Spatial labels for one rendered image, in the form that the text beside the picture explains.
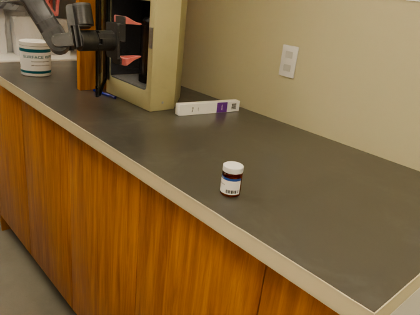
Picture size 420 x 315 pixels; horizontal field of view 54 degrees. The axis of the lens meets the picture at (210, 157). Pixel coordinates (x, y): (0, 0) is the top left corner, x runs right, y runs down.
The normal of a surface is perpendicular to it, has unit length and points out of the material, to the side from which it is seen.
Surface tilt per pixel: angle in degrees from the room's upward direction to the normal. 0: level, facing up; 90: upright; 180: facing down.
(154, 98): 90
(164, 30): 90
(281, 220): 0
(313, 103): 90
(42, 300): 0
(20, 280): 0
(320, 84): 90
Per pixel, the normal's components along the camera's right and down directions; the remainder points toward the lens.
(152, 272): -0.74, 0.18
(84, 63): 0.66, 0.34
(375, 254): 0.11, -0.92
